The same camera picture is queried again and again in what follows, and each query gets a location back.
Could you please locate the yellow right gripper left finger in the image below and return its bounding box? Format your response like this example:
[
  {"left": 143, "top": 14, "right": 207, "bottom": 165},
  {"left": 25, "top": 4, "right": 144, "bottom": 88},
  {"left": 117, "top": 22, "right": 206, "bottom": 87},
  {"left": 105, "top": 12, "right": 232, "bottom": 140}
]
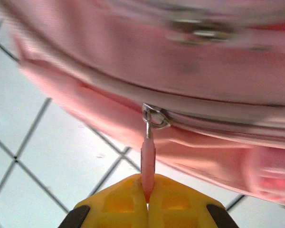
[{"left": 58, "top": 173, "right": 149, "bottom": 228}]

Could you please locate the pink backpack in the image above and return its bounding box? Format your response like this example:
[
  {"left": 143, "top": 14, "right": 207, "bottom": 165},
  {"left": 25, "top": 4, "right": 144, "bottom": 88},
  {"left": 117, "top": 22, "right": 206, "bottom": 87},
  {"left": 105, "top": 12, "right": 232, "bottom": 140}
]
[{"left": 1, "top": 0, "right": 285, "bottom": 209}]

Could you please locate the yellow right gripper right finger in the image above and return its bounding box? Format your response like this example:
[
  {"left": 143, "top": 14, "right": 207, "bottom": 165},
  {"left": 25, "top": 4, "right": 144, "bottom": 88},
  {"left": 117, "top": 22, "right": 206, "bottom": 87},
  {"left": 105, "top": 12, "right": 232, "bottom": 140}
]
[{"left": 148, "top": 174, "right": 239, "bottom": 228}]

